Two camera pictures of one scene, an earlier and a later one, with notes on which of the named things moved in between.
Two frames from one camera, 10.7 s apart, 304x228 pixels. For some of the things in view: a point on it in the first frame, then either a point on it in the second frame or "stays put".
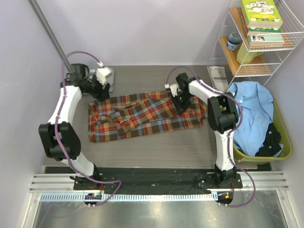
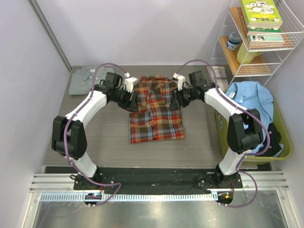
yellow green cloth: x=244 y=56 stays put
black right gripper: x=180 y=107 stays put
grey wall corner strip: x=50 y=35 stays put
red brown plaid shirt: x=137 y=114 → x=155 y=120
